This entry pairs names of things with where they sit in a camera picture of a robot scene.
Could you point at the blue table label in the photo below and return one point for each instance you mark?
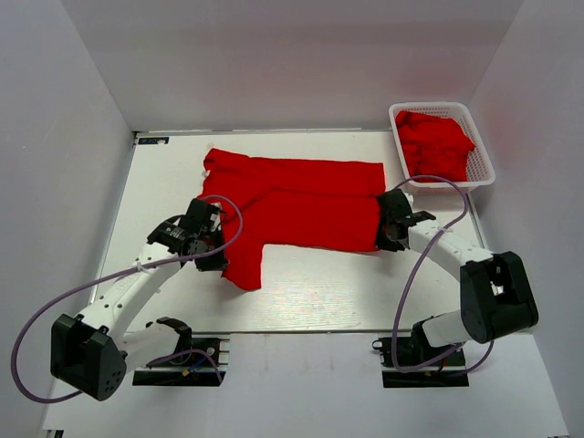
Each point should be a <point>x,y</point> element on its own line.
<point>153,140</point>

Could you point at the white plastic basket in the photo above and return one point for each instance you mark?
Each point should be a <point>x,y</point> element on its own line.
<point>479,169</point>

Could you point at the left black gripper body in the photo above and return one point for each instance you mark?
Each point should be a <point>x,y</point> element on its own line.
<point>216,260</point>

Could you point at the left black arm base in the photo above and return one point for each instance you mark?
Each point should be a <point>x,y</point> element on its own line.
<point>197,360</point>

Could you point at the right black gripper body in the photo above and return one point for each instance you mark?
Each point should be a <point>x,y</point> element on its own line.
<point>383,240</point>

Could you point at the red shirts in basket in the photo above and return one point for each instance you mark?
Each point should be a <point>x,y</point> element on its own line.
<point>433,146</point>

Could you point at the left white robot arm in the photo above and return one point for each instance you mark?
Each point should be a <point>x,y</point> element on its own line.
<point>94,350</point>

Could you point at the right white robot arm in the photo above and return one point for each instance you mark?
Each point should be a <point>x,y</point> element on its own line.
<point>496,298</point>

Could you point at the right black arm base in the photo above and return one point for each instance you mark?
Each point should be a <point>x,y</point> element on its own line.
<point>429,373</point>

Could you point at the red t shirt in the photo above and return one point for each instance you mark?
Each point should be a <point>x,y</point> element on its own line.
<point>308,203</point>

